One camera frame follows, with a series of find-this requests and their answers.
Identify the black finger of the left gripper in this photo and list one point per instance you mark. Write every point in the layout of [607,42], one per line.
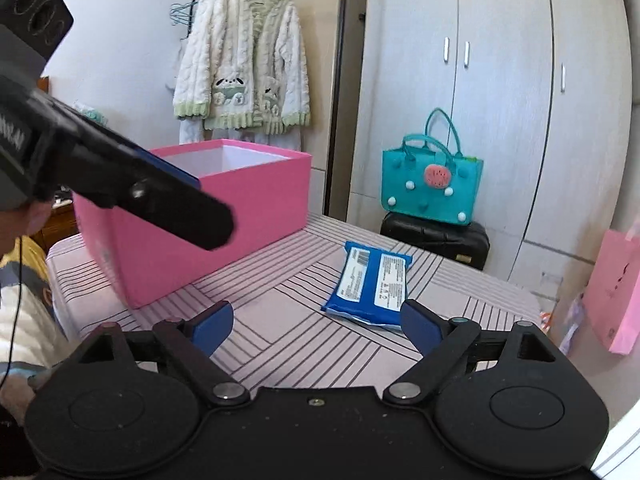
[110,171]
[135,164]

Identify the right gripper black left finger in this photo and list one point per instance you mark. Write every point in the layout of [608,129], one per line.
[166,365]

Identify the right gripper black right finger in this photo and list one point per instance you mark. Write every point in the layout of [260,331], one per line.
[454,347]

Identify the blue snack packet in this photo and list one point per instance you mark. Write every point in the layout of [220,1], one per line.
[372,286]

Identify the person's hand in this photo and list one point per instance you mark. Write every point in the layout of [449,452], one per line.
[20,222]

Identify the white fleece trousers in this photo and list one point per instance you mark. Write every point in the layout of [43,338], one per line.
[193,131]

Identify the striped pink tablecloth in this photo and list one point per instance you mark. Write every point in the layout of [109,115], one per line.
[281,337]

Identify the pink cardboard box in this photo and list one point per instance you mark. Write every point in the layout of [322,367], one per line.
[264,188]

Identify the black suitcase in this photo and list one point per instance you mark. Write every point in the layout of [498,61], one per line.
[468,245]

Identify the white green fleece jacket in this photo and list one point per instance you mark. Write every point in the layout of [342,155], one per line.
[244,66]

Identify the teal felt handbag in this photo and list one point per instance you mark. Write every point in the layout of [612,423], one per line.
[424,179]

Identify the pink paper bag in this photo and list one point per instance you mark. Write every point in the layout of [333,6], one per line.
[611,298]

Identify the white wardrobe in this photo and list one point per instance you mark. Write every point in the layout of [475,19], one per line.
[539,90]

